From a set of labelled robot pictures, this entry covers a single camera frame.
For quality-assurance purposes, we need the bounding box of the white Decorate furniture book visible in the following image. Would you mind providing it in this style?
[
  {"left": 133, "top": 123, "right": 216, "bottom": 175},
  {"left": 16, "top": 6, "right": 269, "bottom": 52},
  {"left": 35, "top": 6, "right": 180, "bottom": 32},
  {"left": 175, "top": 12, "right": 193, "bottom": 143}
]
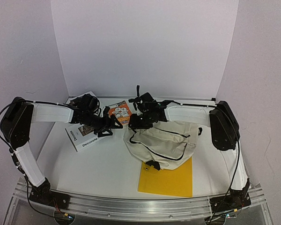
[{"left": 65, "top": 124, "right": 105, "bottom": 152}]

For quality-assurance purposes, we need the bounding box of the white palm leaf book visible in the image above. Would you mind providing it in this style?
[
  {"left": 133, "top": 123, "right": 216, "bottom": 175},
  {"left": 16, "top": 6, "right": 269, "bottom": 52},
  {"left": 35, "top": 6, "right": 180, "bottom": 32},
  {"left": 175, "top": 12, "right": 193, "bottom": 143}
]
[{"left": 70, "top": 91, "right": 96, "bottom": 104}]

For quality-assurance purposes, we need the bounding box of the aluminium table edge rail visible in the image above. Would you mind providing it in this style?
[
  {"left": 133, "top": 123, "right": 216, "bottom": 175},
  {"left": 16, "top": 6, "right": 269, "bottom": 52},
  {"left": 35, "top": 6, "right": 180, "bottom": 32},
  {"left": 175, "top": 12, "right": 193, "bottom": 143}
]
[{"left": 67, "top": 95, "right": 217, "bottom": 102}]

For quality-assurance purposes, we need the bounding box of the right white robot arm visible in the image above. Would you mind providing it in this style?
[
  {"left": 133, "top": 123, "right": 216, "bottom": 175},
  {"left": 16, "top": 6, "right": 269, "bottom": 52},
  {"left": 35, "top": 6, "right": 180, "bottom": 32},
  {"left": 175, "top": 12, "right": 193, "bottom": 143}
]
[{"left": 124, "top": 93, "right": 250, "bottom": 197}]

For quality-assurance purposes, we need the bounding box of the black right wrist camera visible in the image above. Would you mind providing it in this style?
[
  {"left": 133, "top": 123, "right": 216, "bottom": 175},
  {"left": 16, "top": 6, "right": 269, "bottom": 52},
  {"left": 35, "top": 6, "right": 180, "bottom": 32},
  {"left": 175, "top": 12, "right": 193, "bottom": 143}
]
[{"left": 128, "top": 85, "right": 158, "bottom": 113}]

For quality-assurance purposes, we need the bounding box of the beige canvas backpack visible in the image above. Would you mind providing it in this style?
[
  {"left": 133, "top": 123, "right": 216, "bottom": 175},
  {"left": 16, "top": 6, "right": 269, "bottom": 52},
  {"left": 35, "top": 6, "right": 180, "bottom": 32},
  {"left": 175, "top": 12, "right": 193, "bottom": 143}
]
[{"left": 124, "top": 121, "right": 203, "bottom": 170}]

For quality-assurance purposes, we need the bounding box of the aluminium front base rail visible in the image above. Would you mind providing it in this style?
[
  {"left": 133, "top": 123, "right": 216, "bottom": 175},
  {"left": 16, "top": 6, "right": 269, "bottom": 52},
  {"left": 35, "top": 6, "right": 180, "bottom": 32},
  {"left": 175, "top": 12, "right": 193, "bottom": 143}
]
[{"left": 3, "top": 179, "right": 273, "bottom": 225}]

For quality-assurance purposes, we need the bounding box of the yellow plastic folder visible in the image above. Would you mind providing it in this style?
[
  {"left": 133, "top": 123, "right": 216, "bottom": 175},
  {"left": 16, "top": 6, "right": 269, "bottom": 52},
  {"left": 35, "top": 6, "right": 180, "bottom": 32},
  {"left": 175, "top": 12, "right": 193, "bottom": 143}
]
[{"left": 138, "top": 158, "right": 193, "bottom": 197}]

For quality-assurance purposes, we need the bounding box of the orange comic book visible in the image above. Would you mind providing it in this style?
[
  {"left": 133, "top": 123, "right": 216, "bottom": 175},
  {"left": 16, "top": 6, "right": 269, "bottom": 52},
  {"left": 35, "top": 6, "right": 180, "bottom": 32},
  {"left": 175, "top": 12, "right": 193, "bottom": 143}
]
[{"left": 109, "top": 100, "right": 132, "bottom": 126}]

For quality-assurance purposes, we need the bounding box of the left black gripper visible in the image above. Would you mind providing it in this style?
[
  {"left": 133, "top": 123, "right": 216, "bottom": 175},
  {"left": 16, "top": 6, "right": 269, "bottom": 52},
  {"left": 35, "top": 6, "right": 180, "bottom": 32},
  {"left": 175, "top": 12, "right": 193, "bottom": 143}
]
[{"left": 83, "top": 111, "right": 123, "bottom": 137}]

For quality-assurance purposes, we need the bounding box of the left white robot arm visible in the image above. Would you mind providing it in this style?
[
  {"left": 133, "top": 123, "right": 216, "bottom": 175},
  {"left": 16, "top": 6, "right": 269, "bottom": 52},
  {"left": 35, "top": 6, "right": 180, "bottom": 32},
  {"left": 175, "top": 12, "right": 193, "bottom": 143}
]
[{"left": 0, "top": 94, "right": 123, "bottom": 204}]

